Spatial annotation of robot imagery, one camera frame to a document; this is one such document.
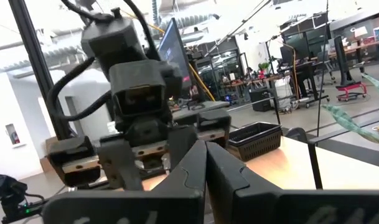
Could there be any black device green light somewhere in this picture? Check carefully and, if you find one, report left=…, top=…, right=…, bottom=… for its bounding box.
left=0, top=170, right=50, bottom=223

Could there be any grey office desk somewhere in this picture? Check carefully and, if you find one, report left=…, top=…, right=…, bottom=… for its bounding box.
left=171, top=100, right=231, bottom=126

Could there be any white bin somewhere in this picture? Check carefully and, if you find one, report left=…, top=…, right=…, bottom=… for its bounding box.
left=274, top=77, right=295, bottom=110

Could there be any black bin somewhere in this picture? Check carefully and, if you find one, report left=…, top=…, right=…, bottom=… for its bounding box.
left=249, top=88, right=276, bottom=113

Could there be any black office desk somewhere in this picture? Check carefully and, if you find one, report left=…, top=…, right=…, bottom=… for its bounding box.
left=281, top=58, right=330, bottom=108

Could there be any snake plant white pot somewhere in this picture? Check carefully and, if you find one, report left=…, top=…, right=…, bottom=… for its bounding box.
left=321, top=72, right=379, bottom=151

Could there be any black standing monitor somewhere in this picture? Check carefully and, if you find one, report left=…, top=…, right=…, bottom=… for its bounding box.
left=333, top=35, right=355, bottom=87

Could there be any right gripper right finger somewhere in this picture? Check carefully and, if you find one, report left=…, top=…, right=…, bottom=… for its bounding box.
left=206, top=141, right=379, bottom=224

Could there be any black sleeved arm cable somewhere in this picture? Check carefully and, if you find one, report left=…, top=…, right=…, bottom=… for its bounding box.
left=46, top=57, right=113, bottom=123

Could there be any black computer monitor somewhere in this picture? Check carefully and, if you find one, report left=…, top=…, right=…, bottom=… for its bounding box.
left=157, top=17, right=194, bottom=94

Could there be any black plastic mesh basket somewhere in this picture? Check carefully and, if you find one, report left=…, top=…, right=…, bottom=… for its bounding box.
left=227, top=121, right=284, bottom=162

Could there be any yellow rope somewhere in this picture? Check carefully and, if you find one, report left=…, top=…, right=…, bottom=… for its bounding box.
left=119, top=8, right=217, bottom=102

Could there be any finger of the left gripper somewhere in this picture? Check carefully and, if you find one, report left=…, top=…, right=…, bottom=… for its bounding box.
left=168, top=124, right=199, bottom=170
left=96, top=138, right=144, bottom=191

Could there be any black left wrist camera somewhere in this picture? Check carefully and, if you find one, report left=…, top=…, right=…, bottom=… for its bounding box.
left=109, top=60, right=184, bottom=121

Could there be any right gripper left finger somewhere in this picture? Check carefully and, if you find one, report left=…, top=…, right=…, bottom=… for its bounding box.
left=40, top=139, right=208, bottom=224

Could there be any fire extinguisher wall cabinet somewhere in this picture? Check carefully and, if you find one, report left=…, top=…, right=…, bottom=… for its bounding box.
left=4, top=123, right=22, bottom=146

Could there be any black aluminium rig frame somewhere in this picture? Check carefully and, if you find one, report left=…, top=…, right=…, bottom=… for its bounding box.
left=7, top=0, right=72, bottom=141

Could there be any red low cart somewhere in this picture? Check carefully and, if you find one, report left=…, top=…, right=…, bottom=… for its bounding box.
left=335, top=81, right=368, bottom=103

